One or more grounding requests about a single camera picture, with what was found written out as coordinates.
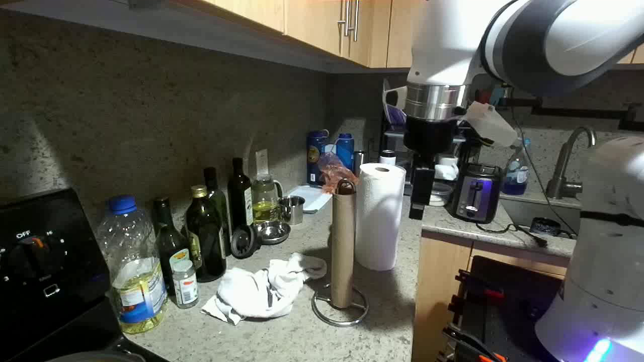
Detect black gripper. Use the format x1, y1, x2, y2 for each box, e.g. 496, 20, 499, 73
403, 117, 459, 222

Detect white paper towel roll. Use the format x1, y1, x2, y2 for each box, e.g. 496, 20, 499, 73
354, 161, 408, 273

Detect brown cardboard tube core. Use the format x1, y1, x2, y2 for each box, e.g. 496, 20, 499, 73
327, 186, 360, 312

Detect white mug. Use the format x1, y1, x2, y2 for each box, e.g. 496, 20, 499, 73
435, 159, 462, 183

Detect small white jar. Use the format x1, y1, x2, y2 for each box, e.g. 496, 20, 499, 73
376, 148, 401, 170

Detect black toaster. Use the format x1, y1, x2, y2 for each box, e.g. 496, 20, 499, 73
446, 161, 505, 226

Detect red plastic bag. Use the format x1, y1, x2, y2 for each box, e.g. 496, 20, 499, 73
317, 153, 362, 198

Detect white plate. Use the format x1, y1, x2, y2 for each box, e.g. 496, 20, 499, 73
381, 82, 411, 132

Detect blue dish soap bottle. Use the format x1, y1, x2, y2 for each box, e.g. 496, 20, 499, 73
499, 137, 534, 199

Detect wooden lower cabinet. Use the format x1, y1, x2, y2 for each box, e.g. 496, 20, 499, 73
408, 229, 574, 362

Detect orange black clamp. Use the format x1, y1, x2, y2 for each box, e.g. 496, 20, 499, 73
453, 268, 506, 307
441, 325, 508, 362

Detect blue canister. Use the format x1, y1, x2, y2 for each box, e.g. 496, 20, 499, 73
304, 130, 331, 190

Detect white plastic tray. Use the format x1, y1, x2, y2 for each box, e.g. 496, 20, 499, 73
285, 183, 334, 216

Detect steel cup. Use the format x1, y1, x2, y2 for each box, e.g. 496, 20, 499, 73
280, 196, 307, 227

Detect steel sink faucet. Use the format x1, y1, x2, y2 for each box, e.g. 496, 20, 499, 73
543, 126, 600, 202

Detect black robot cart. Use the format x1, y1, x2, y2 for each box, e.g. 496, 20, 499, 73
444, 255, 568, 362

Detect small steel bowl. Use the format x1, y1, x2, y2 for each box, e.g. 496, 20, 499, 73
254, 219, 293, 247

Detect glass oil cruet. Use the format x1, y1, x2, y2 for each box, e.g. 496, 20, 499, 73
249, 148, 285, 226

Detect dark wine bottle white label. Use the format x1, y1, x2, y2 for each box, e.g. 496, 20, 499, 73
225, 158, 255, 233

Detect white crumpled cloth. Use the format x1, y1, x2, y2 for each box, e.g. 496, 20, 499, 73
201, 252, 311, 329

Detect wooden upper cabinets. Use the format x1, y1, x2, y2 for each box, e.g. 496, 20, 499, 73
0, 0, 644, 75

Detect green glass bottle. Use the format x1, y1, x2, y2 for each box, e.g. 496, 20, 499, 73
201, 166, 234, 258

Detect olive oil bottle gold cap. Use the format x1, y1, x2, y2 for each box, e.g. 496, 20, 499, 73
181, 183, 229, 283

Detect small spice jar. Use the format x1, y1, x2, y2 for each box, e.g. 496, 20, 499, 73
166, 255, 201, 312

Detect dark glass bottle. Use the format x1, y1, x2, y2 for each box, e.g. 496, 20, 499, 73
151, 196, 192, 298

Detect plastic oil bottle blue cap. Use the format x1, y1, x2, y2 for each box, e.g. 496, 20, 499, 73
95, 194, 170, 339

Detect black stove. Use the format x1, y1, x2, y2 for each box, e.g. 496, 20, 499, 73
0, 187, 168, 362

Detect black toaster cable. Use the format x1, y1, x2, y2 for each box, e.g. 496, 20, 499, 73
472, 219, 549, 252

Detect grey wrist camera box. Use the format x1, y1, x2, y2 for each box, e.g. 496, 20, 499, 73
461, 99, 523, 152

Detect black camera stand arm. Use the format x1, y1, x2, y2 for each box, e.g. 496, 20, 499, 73
499, 92, 644, 133

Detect black round ring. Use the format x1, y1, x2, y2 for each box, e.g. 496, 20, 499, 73
228, 226, 262, 262

